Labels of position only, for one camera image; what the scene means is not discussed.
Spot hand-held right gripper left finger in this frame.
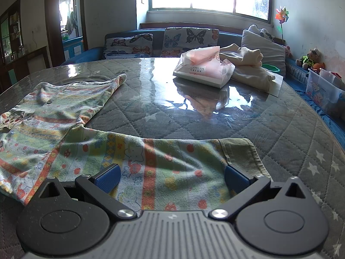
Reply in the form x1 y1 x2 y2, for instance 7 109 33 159
32 163 138 220

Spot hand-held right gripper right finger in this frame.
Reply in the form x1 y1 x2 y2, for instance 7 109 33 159
209 164 317 220

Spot pastel printed children's shirt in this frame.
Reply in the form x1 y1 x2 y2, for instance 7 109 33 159
0 73 271 206

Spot hanging clothes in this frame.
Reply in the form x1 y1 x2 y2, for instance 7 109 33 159
65 11 79 36

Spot white paper sheet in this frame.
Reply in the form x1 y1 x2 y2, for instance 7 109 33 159
265 73 284 98

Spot beige cloth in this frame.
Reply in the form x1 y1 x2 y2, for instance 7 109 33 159
220 43 277 91

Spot blue sofa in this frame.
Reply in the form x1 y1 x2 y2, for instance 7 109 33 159
61 28 345 142

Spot pink white tissue pack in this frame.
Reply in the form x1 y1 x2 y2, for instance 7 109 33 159
172 46 236 88

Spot green plastic piece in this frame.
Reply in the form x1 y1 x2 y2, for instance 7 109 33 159
263 63 281 74

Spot clear plastic storage box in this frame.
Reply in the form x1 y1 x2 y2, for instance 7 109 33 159
306 68 345 112

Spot grey pillow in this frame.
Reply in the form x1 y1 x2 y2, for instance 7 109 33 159
241 30 287 77

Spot small butterfly print cushion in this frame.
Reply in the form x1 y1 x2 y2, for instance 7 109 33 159
103 34 154 60

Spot blue cabinet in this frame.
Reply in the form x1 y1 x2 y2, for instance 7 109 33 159
63 35 85 63

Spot dark wooden sideboard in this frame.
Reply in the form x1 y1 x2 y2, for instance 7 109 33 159
4 46 51 87

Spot teddy bear in yellow vest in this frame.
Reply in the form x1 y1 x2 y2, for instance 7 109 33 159
296 48 321 71

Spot large butterfly print cushion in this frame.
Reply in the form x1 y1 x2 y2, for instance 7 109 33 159
162 28 220 58

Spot white black plush toy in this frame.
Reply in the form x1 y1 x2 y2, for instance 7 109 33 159
248 24 276 40

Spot colourful pinwheel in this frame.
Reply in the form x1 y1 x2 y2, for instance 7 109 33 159
275 5 290 43

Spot dark wooden shelf cabinet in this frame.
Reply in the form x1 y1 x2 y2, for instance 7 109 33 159
0 0 27 66

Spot wooden door frame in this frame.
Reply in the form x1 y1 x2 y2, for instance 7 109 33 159
44 0 88 67

